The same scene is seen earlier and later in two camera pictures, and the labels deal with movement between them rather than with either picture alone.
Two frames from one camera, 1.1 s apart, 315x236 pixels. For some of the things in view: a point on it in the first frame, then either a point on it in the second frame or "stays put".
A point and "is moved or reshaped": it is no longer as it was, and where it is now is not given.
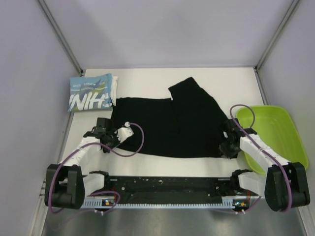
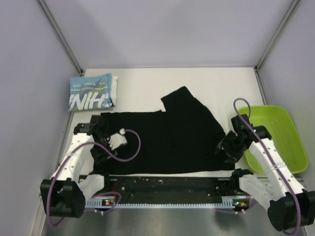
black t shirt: x=189 y=125 is moved or reshaped
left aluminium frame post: x=60 y=36 stays put
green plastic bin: x=275 y=127 stays put
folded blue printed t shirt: x=90 y=92 stays put
